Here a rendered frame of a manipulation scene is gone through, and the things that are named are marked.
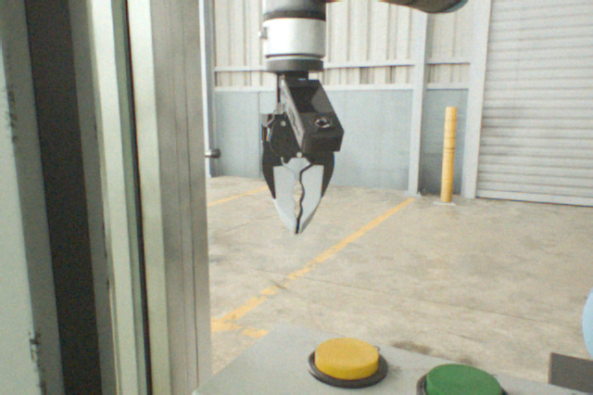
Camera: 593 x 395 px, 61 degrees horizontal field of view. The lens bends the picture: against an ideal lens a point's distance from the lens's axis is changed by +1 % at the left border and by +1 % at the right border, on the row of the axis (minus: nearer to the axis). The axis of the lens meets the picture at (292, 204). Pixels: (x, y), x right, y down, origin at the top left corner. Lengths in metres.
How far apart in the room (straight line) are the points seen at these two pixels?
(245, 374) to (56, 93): 0.20
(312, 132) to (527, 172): 5.39
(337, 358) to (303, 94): 0.34
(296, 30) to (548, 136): 5.31
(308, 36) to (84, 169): 0.41
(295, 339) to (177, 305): 0.09
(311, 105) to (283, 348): 0.29
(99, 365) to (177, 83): 0.16
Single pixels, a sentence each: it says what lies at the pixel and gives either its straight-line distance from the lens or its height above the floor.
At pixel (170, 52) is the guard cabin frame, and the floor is 1.09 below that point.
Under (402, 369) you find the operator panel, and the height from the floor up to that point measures 0.90.
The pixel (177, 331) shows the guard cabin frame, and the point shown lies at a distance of 0.33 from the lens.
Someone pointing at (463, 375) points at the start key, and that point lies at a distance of 0.32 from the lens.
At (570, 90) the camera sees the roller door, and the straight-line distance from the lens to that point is 5.83.
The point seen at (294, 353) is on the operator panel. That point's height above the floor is 0.90.
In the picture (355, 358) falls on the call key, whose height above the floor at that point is 0.91.
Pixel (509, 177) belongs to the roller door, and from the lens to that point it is 5.88.
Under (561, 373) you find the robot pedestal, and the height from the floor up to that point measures 0.75.
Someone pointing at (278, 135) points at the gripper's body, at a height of 1.02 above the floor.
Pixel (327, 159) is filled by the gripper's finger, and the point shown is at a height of 0.99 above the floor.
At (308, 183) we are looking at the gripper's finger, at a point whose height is 0.96.
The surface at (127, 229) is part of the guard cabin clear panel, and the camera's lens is 0.31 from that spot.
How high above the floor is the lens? 1.06
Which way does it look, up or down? 12 degrees down
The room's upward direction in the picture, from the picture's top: straight up
